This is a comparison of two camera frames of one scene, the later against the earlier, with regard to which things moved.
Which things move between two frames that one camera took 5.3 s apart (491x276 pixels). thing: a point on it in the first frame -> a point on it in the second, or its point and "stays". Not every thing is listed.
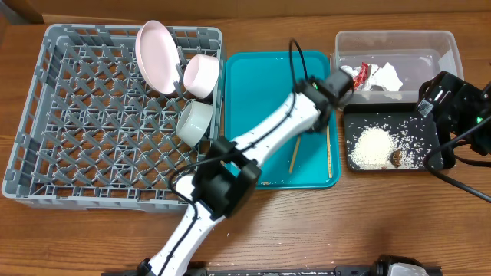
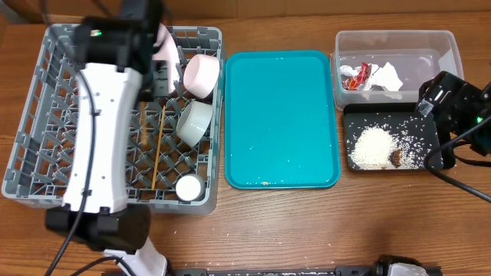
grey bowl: [193, 123] stays
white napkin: [385, 77] stays
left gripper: [320, 121] -> [161, 82]
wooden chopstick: [329, 152] -> [143, 115]
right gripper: [461, 101] stays
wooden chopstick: [293, 159] -> [159, 146]
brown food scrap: [396, 158] stays
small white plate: [201, 75] stays
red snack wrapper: [360, 80] stays
